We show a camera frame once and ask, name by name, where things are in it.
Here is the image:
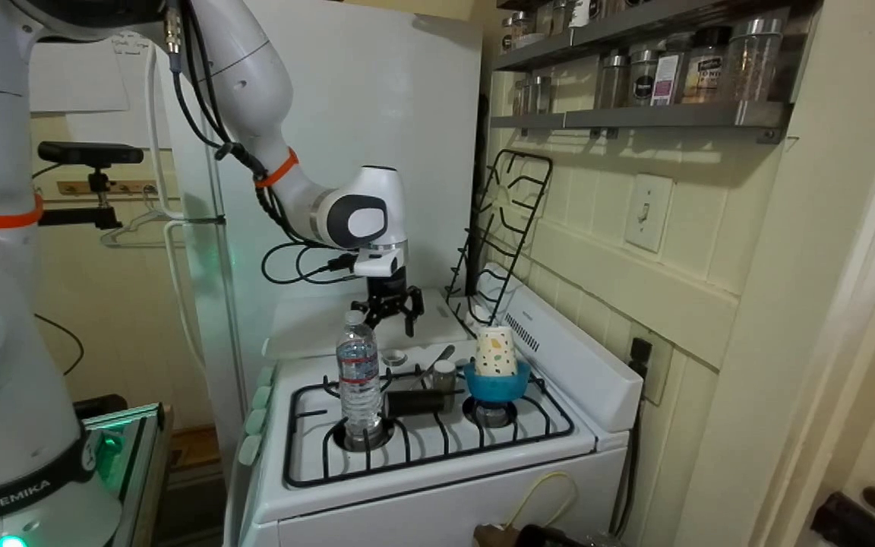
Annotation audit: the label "dotted paper cup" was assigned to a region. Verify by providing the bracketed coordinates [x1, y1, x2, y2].
[472, 322, 521, 380]

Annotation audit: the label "glass spice jar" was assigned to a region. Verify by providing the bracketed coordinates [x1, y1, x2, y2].
[627, 41, 659, 109]
[732, 12, 794, 107]
[680, 23, 735, 109]
[595, 47, 631, 113]
[527, 69, 558, 117]
[648, 38, 686, 109]

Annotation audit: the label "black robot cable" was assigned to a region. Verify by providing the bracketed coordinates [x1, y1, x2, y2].
[161, 0, 361, 287]

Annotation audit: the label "blue bowl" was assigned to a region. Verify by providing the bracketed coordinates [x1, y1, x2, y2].
[459, 354, 535, 409]

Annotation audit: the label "white gas stove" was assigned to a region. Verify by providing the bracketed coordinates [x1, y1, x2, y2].
[280, 365, 578, 490]
[221, 280, 651, 547]

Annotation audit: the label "dark door handle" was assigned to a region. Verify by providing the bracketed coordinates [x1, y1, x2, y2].
[809, 484, 875, 547]

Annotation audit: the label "small glass shaker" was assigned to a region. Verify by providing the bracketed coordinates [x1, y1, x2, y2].
[427, 358, 462, 401]

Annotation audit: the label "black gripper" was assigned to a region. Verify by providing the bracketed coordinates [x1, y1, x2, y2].
[350, 270, 427, 340]

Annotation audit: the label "cream light switch plate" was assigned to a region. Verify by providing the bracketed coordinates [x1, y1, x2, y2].
[624, 169, 679, 257]

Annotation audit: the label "robot base stand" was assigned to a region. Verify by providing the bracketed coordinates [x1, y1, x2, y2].
[70, 394, 172, 547]

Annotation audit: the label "white gas stove top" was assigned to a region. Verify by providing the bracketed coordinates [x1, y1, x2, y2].
[280, 365, 578, 490]

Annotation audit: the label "lower metal spice shelf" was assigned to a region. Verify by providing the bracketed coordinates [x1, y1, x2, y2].
[486, 98, 796, 141]

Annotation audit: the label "upper metal spice shelf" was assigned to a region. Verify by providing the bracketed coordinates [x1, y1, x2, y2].
[488, 0, 826, 73]

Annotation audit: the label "metal spice shelf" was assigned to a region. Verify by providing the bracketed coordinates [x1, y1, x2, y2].
[486, 98, 796, 141]
[488, 0, 826, 73]

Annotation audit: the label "metal spoon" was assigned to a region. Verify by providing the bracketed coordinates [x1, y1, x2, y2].
[418, 342, 459, 374]

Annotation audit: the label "black power cord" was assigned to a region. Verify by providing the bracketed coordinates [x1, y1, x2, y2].
[604, 371, 655, 542]

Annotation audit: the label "clear plastic water bottle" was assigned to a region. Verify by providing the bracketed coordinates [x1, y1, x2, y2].
[333, 322, 385, 448]

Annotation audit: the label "loose black stove grate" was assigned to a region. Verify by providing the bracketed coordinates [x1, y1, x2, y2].
[443, 145, 558, 328]

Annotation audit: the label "black wall outlet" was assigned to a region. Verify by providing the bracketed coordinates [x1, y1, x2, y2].
[627, 334, 655, 380]

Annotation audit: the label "black camera on stand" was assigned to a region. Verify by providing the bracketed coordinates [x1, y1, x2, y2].
[34, 138, 150, 233]

